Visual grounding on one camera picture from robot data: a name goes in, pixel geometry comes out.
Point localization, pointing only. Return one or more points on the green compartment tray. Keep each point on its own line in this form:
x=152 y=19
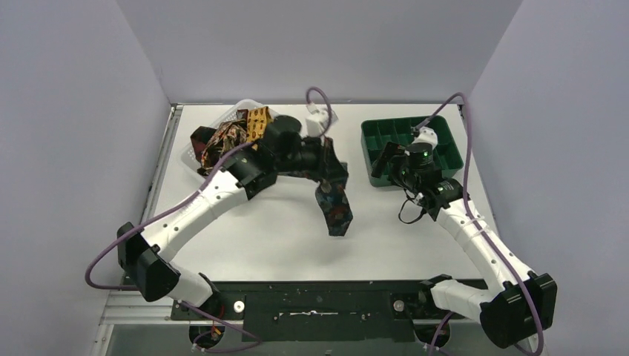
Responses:
x=376 y=133

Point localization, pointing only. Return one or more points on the dark blue floral tie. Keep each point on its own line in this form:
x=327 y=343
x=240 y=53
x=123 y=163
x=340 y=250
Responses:
x=332 y=200

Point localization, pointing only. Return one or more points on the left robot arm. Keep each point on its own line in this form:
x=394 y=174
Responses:
x=146 y=253

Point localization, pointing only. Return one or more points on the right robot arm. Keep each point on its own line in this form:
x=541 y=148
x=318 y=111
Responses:
x=516 y=303

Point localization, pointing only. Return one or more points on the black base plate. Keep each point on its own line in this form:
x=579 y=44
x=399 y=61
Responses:
x=326 y=311

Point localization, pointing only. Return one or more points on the brown paisley tie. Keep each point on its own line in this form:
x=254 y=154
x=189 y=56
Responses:
x=229 y=135

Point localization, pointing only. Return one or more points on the dark red tie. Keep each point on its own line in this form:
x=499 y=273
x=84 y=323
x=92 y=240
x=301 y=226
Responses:
x=199 y=140

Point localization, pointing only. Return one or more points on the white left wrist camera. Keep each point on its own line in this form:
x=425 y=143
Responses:
x=318 y=123

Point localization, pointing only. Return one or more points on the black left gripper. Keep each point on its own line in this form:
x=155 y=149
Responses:
x=317 y=151

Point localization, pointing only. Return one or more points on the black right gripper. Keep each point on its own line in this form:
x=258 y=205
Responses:
x=390 y=150

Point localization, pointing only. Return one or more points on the aluminium frame rail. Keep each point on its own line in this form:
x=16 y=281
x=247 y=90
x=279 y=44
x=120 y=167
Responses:
x=131 y=326

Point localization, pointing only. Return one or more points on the yellow patterned tie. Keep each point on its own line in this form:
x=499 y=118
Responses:
x=256 y=122

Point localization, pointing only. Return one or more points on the white plastic basket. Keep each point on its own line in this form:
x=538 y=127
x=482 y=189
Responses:
x=258 y=145

